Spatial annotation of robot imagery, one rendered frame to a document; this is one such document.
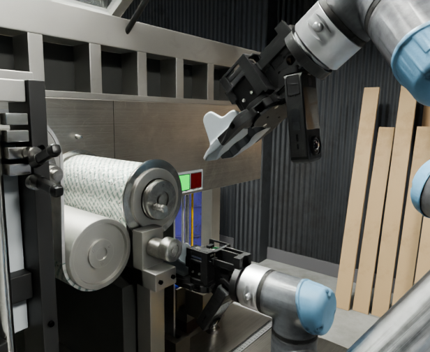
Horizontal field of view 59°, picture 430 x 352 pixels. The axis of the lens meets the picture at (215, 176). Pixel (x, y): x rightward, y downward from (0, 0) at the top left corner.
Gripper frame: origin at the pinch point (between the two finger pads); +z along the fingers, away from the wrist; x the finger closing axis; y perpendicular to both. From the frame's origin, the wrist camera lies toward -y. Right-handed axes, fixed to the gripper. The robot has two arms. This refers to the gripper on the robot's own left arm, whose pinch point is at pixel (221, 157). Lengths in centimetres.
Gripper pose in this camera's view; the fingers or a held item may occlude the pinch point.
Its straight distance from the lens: 58.5
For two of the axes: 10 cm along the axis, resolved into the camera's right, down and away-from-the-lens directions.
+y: -4.9, -8.3, 2.7
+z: -6.1, 5.5, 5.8
